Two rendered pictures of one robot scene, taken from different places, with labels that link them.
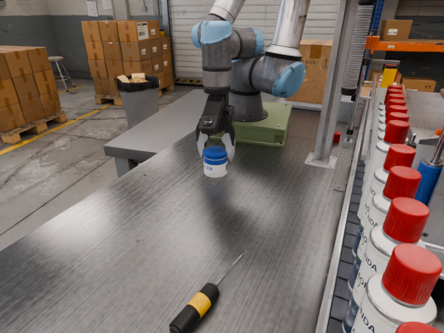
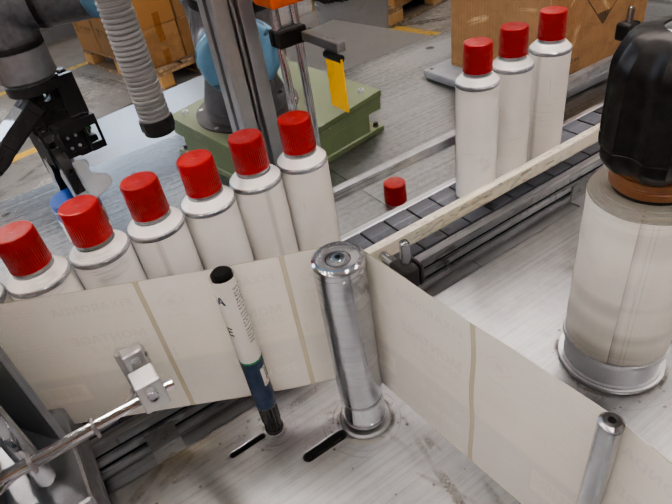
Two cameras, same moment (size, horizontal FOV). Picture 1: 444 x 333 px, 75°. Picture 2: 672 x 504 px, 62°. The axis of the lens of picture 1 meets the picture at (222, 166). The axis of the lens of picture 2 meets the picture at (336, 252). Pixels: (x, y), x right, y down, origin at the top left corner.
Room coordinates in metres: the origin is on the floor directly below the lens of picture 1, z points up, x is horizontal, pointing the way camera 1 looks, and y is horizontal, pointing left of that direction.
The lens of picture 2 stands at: (0.35, -0.75, 1.31)
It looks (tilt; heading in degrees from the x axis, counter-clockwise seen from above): 38 degrees down; 36
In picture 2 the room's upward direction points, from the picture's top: 10 degrees counter-clockwise
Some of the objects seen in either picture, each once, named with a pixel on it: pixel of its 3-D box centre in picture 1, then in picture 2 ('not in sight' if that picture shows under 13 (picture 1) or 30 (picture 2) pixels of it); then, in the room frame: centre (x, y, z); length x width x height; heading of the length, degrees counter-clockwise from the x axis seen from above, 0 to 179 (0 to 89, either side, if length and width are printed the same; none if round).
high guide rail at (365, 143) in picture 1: (370, 101); (511, 108); (1.08, -0.56, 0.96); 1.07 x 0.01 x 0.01; 154
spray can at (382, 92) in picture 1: (384, 102); (476, 124); (0.97, -0.55, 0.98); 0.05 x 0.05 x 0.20
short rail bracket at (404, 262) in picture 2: (407, 152); (408, 282); (0.76, -0.54, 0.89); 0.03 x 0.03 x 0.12; 64
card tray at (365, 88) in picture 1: (378, 90); not in sight; (1.69, -0.91, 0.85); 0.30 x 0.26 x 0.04; 154
